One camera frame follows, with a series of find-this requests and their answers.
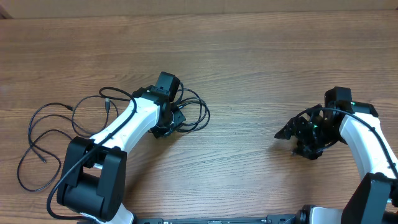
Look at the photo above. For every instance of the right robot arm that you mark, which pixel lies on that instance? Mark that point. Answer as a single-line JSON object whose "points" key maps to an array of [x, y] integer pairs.
{"points": [[357, 125]]}

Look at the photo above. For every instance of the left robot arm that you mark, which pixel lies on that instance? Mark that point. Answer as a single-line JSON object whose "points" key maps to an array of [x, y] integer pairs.
{"points": [[94, 170]]}

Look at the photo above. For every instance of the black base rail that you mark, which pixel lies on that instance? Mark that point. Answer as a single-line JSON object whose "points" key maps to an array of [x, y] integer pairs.
{"points": [[214, 221]]}

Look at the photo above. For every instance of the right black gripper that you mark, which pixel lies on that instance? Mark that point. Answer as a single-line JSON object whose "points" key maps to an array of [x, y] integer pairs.
{"points": [[295, 127]]}

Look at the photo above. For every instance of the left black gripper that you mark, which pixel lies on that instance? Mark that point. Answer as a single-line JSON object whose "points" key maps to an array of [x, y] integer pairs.
{"points": [[158, 130]]}

